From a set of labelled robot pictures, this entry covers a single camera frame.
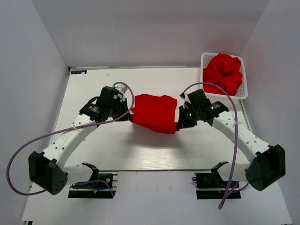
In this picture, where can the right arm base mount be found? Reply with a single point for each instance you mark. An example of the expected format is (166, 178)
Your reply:
(209, 186)

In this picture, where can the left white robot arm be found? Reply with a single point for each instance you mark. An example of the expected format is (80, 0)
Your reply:
(48, 168)

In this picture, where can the blue table label sticker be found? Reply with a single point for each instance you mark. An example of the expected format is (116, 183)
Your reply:
(79, 72)

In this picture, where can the red t shirt pile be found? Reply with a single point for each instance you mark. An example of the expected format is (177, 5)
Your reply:
(223, 70)

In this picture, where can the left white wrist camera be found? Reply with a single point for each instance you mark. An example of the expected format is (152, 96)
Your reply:
(121, 88)

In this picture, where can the white plastic basket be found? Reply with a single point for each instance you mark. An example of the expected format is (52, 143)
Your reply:
(242, 92)

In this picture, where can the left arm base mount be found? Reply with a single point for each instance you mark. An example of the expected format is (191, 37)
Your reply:
(96, 190)

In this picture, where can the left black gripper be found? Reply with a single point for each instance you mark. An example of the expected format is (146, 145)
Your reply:
(126, 115)

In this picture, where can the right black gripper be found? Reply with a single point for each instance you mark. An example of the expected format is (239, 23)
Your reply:
(183, 123)

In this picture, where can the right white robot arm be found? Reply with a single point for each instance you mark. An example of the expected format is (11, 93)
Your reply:
(266, 163)

